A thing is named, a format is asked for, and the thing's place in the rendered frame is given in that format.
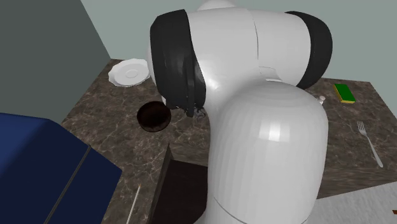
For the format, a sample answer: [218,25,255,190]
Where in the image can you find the green and yellow sponge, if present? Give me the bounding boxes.
[333,83,356,104]

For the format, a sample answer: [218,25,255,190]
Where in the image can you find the pale thin wooden stick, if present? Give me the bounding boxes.
[125,183,142,224]

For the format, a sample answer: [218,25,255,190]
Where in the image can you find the silver fork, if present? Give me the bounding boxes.
[356,120,384,169]

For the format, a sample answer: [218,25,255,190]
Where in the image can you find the white plate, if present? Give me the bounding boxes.
[108,58,151,88]

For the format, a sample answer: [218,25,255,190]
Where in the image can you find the dark blue cabinet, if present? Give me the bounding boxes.
[0,112,123,224]

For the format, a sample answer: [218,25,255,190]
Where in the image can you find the dark brown bowl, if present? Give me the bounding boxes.
[136,101,172,133]

